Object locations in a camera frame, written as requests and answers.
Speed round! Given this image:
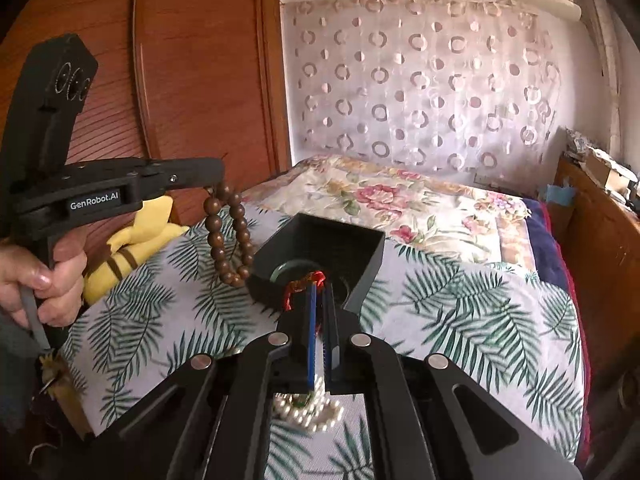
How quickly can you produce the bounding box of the brown wooden bead bracelet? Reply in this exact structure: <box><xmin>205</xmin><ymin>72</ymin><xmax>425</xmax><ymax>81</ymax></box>
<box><xmin>202</xmin><ymin>183</ymin><xmax>255</xmax><ymax>289</ymax></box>

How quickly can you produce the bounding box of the black plastic box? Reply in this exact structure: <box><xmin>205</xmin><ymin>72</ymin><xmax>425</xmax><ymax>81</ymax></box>
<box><xmin>244</xmin><ymin>212</ymin><xmax>386</xmax><ymax>319</ymax></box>

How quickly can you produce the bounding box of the yellow plush toy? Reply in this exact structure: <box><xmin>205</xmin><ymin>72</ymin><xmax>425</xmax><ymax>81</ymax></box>
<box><xmin>82</xmin><ymin>195</ymin><xmax>191</xmax><ymax>306</ymax></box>

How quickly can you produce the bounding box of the blue packet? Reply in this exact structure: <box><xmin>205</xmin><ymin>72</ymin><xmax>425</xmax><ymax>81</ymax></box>
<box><xmin>544</xmin><ymin>183</ymin><xmax>577</xmax><ymax>207</ymax></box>

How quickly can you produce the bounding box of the yellow tassel keychain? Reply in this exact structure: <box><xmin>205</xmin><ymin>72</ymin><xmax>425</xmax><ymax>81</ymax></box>
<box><xmin>36</xmin><ymin>351</ymin><xmax>72</xmax><ymax>397</ymax></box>

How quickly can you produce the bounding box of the palm leaf printed sheet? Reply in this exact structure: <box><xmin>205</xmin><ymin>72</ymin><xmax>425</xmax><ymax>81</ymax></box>
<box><xmin>59</xmin><ymin>200</ymin><xmax>587</xmax><ymax>480</ymax></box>

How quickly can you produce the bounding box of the dark blue blanket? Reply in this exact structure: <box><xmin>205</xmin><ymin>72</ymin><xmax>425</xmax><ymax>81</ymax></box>
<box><xmin>520</xmin><ymin>197</ymin><xmax>597</xmax><ymax>467</ymax></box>

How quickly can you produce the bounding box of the green jade bangle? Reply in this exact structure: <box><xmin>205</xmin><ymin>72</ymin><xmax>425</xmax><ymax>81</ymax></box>
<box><xmin>267</xmin><ymin>261</ymin><xmax>351</xmax><ymax>306</ymax></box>

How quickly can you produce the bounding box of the sheer circle pattern curtain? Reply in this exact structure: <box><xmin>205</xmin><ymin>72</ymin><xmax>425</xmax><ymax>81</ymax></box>
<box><xmin>281</xmin><ymin>0</ymin><xmax>567</xmax><ymax>177</ymax></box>

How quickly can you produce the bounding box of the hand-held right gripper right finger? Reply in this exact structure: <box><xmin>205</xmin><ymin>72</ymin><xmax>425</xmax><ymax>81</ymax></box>
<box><xmin>320</xmin><ymin>287</ymin><xmax>584</xmax><ymax>480</ymax></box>

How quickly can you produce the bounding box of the dark grey cloth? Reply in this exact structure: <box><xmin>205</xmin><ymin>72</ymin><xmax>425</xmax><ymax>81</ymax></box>
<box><xmin>0</xmin><ymin>310</ymin><xmax>43</xmax><ymax>433</ymax></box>

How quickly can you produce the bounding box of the person's left hand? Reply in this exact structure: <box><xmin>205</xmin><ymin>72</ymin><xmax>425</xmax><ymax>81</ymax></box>
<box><xmin>0</xmin><ymin>232</ymin><xmax>89</xmax><ymax>329</ymax></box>

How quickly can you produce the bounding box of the cardboard box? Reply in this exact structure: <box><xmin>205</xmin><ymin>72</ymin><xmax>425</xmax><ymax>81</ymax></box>
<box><xmin>584</xmin><ymin>149</ymin><xmax>640</xmax><ymax>197</ymax></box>

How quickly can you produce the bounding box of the wooden cabinet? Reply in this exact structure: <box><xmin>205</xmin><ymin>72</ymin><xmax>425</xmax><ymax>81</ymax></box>
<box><xmin>552</xmin><ymin>154</ymin><xmax>640</xmax><ymax>396</ymax></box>

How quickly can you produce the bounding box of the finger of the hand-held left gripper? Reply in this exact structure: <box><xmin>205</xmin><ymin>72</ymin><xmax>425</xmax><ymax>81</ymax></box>
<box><xmin>131</xmin><ymin>157</ymin><xmax>225</xmax><ymax>197</ymax></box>

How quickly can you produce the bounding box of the floral quilt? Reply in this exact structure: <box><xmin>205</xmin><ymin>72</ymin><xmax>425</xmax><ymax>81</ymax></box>
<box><xmin>254</xmin><ymin>153</ymin><xmax>532</xmax><ymax>266</ymax></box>

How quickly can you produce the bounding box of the red cord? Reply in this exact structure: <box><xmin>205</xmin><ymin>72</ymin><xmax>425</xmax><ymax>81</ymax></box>
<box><xmin>283</xmin><ymin>270</ymin><xmax>327</xmax><ymax>312</ymax></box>

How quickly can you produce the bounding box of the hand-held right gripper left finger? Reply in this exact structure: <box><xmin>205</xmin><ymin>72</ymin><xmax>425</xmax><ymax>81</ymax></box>
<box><xmin>91</xmin><ymin>286</ymin><xmax>321</xmax><ymax>480</ymax></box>

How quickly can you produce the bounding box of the wooden wardrobe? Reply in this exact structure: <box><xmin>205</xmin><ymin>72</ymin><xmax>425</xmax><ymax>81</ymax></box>
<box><xmin>0</xmin><ymin>0</ymin><xmax>294</xmax><ymax>242</ymax></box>

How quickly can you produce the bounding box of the white pearl necklace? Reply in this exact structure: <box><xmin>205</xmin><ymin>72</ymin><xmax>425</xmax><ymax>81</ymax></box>
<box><xmin>272</xmin><ymin>392</ymin><xmax>345</xmax><ymax>434</ymax></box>

